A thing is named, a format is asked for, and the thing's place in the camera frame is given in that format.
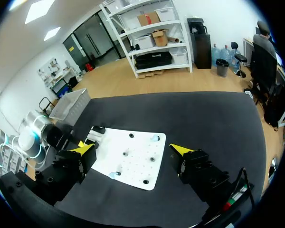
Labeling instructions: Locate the grey slotted basket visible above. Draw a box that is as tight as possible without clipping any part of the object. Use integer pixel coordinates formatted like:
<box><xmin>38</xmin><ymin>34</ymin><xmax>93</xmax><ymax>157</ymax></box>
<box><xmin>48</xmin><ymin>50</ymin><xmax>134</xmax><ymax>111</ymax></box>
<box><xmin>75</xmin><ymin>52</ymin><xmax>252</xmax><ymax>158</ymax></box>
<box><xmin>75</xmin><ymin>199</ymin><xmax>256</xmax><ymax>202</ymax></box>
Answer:
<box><xmin>49</xmin><ymin>88</ymin><xmax>91</xmax><ymax>127</ymax></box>

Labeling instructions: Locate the white plate with black stands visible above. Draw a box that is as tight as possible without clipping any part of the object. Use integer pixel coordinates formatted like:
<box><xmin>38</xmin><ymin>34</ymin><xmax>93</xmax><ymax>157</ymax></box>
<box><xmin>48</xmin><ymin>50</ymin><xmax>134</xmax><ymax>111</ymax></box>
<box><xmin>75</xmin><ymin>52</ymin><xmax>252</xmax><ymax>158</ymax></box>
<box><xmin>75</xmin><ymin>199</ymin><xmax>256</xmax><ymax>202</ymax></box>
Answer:
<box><xmin>85</xmin><ymin>125</ymin><xmax>167</xmax><ymax>191</ymax></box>

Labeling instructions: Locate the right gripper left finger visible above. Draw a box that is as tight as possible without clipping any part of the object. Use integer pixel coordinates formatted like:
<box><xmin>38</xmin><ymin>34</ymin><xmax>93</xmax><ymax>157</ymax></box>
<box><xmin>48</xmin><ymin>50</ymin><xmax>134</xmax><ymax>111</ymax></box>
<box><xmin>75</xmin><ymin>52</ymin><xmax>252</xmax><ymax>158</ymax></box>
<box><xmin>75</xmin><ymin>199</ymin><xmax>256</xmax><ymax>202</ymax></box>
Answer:
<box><xmin>34</xmin><ymin>143</ymin><xmax>97</xmax><ymax>207</ymax></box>

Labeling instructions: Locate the white cable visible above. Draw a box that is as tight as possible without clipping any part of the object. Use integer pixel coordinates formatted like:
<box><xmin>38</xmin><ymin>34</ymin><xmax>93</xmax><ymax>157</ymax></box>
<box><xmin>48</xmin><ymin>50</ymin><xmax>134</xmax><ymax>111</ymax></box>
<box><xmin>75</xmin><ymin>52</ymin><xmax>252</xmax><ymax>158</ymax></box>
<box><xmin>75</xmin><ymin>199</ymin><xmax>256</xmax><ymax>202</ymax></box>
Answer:
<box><xmin>0</xmin><ymin>135</ymin><xmax>29</xmax><ymax>171</ymax></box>

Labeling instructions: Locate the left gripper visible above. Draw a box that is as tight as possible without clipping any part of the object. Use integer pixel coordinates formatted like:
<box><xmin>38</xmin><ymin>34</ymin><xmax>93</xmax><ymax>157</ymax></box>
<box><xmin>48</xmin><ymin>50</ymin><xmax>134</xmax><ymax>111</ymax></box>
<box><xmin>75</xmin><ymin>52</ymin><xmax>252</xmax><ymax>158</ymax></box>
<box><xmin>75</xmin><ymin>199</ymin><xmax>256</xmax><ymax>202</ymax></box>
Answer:
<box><xmin>43</xmin><ymin>122</ymin><xmax>86</xmax><ymax>152</ymax></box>

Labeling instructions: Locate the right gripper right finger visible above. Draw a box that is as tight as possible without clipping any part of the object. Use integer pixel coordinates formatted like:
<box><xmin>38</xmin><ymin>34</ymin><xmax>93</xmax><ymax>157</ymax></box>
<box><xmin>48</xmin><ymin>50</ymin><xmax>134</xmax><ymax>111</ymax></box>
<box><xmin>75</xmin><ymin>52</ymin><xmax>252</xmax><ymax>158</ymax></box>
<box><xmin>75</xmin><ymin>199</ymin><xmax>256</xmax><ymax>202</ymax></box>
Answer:
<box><xmin>169</xmin><ymin>143</ymin><xmax>233</xmax><ymax>209</ymax></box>

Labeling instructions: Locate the person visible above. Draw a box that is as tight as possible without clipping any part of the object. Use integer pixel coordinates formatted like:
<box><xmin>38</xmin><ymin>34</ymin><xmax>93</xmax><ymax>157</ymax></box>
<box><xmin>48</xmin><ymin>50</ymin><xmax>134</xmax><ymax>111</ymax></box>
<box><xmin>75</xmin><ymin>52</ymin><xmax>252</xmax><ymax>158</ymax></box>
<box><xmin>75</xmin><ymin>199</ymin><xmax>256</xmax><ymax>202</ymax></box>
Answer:
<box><xmin>252</xmin><ymin>20</ymin><xmax>278</xmax><ymax>61</ymax></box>

